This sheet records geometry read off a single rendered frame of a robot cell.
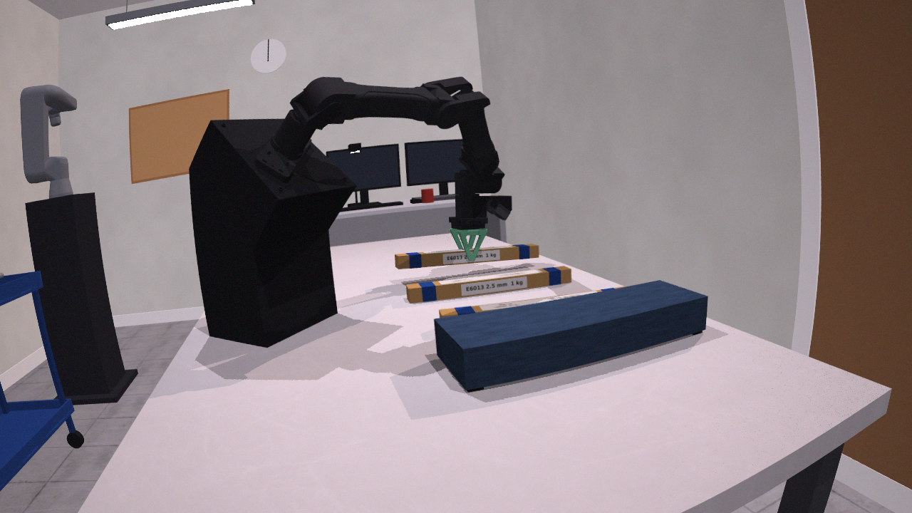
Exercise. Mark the tan box with white label and blue band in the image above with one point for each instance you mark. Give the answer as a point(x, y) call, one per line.
point(488, 307)

